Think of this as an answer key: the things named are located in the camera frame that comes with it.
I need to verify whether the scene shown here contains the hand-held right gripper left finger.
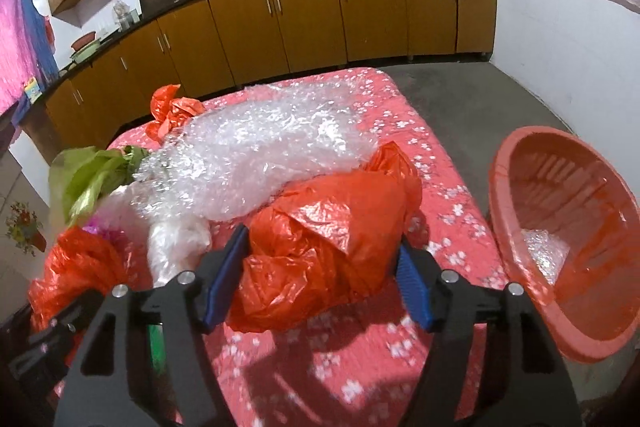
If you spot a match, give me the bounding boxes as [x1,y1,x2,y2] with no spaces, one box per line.
[52,223,251,427]

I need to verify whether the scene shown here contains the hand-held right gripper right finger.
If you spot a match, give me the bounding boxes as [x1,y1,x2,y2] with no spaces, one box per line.
[397,237,583,427]

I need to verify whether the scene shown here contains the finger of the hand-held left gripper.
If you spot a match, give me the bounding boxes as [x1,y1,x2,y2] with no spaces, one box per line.
[29,293,104,344]

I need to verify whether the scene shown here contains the white plastic bag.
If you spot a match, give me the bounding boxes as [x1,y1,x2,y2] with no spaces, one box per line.
[97,187,216,290]

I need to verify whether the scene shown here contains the large red plastic bag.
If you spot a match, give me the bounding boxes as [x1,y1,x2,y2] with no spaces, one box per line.
[227,142,426,333]

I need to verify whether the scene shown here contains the clear bubble wrap sheet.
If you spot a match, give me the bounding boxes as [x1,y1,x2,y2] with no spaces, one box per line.
[132,79,386,223]

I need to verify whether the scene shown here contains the red plastic basket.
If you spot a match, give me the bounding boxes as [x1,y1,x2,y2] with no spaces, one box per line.
[489,125,640,364]

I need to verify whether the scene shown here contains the shiny red plastic bag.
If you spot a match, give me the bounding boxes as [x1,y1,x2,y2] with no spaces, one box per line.
[27,227,153,333]

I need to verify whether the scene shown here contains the red floral tablecloth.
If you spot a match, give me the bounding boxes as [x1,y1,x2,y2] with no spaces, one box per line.
[50,67,508,427]

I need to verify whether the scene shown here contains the green plastic bag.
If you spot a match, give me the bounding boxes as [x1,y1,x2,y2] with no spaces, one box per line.
[48,146,151,228]

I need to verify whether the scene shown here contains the small bubble wrap piece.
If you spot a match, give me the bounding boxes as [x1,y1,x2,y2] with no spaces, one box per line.
[520,229,571,288]

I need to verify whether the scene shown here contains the knotted red plastic bag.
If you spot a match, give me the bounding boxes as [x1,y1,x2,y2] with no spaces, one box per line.
[146,84,206,145]

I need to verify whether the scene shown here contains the green basin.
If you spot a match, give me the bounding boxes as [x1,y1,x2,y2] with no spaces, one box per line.
[69,43,103,60]

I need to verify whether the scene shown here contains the wooden base cabinets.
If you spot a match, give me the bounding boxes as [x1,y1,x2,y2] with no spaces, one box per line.
[45,0,498,148]

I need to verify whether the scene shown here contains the red bowl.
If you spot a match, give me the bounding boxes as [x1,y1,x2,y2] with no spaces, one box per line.
[70,32,101,52]

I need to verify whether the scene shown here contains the clear jar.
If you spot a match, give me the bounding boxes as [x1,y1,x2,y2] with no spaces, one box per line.
[112,0,141,30]

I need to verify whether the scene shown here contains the blue hanging cloth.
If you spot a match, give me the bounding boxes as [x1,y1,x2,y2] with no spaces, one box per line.
[10,0,60,82]

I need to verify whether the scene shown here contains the flower wall decoration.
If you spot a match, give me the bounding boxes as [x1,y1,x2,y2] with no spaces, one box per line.
[5,202,46,255]

